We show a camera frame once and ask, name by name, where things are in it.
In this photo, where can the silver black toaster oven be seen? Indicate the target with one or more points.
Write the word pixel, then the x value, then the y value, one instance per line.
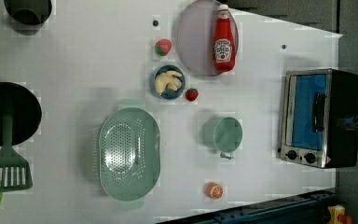
pixel 317 111

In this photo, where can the yellow red emergency button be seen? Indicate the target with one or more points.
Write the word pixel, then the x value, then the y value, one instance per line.
pixel 338 215

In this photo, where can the green metal cup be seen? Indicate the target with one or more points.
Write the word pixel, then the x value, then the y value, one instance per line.
pixel 223 134

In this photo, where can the red ketchup bottle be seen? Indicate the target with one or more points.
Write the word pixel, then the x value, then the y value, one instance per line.
pixel 223 42

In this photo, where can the orange toy half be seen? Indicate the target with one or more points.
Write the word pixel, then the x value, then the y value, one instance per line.
pixel 214 191

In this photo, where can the dark red toy strawberry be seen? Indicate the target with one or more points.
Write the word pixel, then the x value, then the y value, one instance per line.
pixel 192 95

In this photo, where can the lavender round plate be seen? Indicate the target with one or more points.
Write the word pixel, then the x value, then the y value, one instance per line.
pixel 195 31

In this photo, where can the blue bowl with banana pieces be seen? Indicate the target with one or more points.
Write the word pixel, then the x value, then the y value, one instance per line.
pixel 167 82

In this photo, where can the pale red toy strawberry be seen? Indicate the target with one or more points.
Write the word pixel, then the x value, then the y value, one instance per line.
pixel 163 47

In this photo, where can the green perforated colander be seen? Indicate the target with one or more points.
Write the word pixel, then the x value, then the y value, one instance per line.
pixel 129 153

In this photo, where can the dark grey pot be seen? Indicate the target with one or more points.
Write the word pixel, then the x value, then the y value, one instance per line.
pixel 29 12

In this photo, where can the green slotted spatula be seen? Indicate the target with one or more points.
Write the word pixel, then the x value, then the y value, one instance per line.
pixel 15 172

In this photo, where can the black frying pan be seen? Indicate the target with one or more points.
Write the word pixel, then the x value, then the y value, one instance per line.
pixel 24 108

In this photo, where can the blue metal frame rail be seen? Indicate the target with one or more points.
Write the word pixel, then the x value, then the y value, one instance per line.
pixel 307 208

